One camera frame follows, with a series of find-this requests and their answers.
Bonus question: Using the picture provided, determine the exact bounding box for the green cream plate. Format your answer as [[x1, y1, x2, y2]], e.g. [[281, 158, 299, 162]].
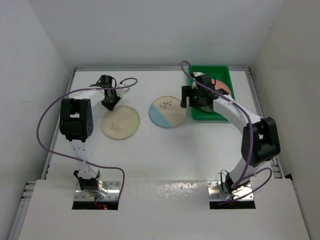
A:
[[100, 105, 140, 140]]

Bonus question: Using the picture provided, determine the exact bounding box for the green plastic bin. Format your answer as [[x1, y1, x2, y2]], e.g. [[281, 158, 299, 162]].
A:
[[188, 65, 235, 122]]

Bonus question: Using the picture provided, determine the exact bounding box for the blue cream plate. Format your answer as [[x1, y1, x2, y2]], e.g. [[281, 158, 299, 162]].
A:
[[148, 96, 187, 129]]

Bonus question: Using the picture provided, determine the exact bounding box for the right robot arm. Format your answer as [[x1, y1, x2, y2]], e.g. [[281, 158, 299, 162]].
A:
[[180, 72, 281, 194]]

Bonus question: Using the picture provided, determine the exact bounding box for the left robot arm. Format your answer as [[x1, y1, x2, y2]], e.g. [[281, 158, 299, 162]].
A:
[[59, 75, 130, 199]]

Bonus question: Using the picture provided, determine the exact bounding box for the pink cream plate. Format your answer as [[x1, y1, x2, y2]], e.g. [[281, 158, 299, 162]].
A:
[[197, 79, 231, 113]]

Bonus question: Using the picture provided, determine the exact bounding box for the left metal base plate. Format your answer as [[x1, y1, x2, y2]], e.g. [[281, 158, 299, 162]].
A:
[[73, 180, 121, 202]]

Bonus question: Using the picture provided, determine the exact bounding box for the metal base plate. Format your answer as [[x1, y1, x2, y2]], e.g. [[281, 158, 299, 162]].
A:
[[207, 180, 254, 202], [73, 180, 121, 202]]

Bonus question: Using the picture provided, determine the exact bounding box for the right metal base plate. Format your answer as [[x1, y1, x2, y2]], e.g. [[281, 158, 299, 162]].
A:
[[207, 180, 254, 202]]

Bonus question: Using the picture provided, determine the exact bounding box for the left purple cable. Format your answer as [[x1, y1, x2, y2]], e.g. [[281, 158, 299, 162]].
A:
[[36, 77, 139, 200]]

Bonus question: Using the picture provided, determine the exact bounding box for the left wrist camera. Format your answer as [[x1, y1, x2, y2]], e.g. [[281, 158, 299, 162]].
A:
[[116, 85, 130, 98]]

